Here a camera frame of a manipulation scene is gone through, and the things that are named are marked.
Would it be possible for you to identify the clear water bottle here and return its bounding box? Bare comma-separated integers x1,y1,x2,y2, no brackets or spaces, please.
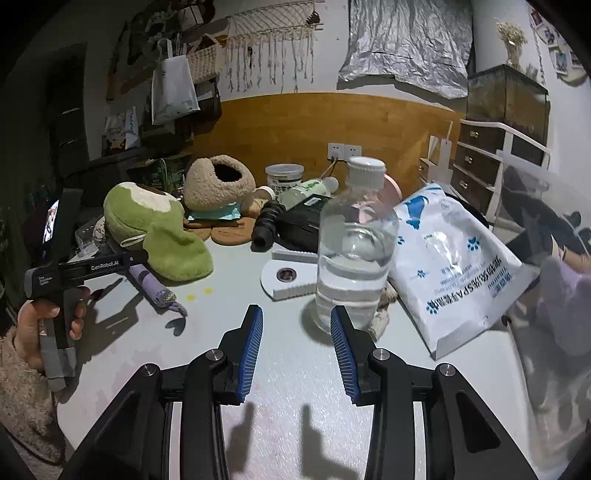
314,156,400,337

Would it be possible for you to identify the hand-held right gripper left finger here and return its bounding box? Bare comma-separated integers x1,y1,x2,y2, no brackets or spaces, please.
60,304,265,480

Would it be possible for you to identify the crumpled white tissue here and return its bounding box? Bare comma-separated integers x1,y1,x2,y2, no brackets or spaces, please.
367,281,398,341

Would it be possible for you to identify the clear plastic jar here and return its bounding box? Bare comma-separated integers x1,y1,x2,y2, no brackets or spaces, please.
264,163,304,200

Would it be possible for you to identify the white tote bag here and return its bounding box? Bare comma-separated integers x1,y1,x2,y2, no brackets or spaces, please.
151,39,201,125

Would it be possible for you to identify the dark wooden shelf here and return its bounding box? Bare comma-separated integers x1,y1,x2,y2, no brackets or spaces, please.
55,148,195,204

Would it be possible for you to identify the macrame wall hanging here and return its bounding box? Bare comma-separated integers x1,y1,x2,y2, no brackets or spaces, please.
224,2,326,100

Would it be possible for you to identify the beige fuzzy slipper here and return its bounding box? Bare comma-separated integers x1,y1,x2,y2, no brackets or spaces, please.
184,154,256,212

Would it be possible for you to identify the glass tank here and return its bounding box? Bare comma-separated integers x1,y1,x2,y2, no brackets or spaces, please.
466,64,551,148

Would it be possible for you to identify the white drawer unit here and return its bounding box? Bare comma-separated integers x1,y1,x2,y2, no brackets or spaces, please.
450,117,550,220

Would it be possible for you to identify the black ribbed roll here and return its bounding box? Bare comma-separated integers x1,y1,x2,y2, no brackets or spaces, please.
252,200,282,252

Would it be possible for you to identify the white pack with blue print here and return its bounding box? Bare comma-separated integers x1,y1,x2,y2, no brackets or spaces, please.
387,182,536,361

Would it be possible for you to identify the snack bag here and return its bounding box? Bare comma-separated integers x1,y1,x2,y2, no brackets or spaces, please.
102,107,140,155

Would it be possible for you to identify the vase of dried flowers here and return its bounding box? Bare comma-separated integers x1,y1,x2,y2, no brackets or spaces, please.
496,19,528,70

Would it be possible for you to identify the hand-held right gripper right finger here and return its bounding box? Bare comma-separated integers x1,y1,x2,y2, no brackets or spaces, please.
330,305,539,480

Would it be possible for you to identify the silver foil sheet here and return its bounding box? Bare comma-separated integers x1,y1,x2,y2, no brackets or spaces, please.
338,0,475,99

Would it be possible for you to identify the green plush toy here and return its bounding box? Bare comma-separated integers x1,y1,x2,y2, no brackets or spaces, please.
102,181,214,282

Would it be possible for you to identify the white wooden rack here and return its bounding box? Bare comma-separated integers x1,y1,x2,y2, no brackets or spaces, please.
418,121,458,185

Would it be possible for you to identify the clear plastic container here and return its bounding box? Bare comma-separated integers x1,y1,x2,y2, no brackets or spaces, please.
496,150,591,462

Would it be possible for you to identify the purple folded sock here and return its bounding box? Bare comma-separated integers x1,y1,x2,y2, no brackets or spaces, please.
128,264,189,319

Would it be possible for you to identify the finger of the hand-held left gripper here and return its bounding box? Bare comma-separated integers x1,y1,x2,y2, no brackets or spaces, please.
121,250,149,275

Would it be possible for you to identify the person's left forearm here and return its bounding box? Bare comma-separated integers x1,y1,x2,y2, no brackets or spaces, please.
0,330,65,467

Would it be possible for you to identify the green box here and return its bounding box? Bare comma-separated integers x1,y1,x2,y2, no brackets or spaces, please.
139,157,188,192

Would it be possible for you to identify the black knit glove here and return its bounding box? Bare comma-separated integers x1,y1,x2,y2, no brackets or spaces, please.
501,166,591,266

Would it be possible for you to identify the person's left hand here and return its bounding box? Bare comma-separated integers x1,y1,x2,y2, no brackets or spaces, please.
14,286,92,370

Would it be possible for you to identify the black box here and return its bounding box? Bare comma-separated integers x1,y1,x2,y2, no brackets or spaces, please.
272,196,333,254

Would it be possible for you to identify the photo collage board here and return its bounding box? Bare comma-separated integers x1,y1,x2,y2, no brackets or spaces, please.
529,4,591,86

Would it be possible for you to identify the white serrated plastic tool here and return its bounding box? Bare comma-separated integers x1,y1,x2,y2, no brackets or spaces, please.
261,247,324,301

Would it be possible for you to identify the purple plush toy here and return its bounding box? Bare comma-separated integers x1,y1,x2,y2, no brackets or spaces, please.
538,256,591,356

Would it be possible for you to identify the teal paper packet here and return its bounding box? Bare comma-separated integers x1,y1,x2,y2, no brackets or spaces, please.
187,203,243,222

